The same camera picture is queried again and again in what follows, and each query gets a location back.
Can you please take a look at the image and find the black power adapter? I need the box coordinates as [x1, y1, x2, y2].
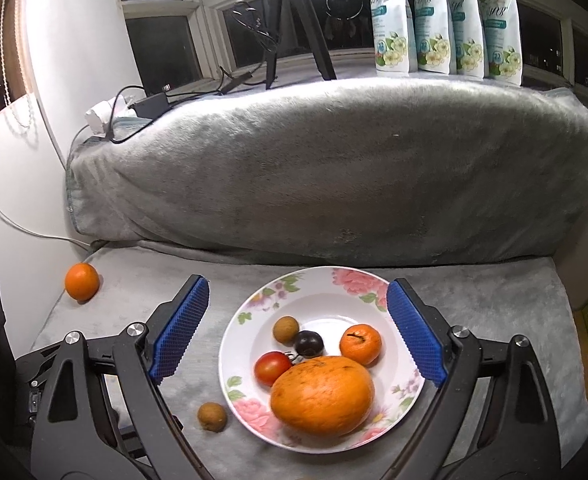
[133, 92, 171, 118]

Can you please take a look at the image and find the white beaded trim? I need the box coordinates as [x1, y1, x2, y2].
[0, 0, 41, 132]

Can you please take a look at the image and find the black cable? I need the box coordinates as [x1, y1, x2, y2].
[108, 0, 286, 147]

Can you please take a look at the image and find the small mandarin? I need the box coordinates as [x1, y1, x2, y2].
[339, 324, 382, 366]

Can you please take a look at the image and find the white power strip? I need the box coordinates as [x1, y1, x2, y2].
[85, 97, 140, 136]

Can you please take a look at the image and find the brown kiwi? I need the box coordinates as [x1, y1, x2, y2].
[197, 402, 228, 432]

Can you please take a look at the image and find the red cherry tomato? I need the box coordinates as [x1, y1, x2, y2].
[254, 351, 295, 387]

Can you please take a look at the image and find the grey blanket-covered bolster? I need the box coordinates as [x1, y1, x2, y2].
[65, 77, 588, 267]

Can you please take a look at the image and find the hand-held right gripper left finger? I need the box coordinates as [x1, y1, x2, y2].
[29, 274, 215, 480]

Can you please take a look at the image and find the thin white cable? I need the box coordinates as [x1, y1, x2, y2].
[0, 175, 97, 251]

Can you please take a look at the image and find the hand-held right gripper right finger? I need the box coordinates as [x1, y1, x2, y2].
[381, 277, 562, 480]

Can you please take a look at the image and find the dark purple plum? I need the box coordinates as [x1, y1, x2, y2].
[294, 331, 325, 358]

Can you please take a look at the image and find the smooth orange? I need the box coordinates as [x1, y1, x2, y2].
[64, 263, 100, 303]

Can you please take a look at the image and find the large rough-skinned orange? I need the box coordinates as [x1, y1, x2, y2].
[270, 355, 376, 437]

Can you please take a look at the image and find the white floral plate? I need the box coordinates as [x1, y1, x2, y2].
[218, 266, 427, 450]

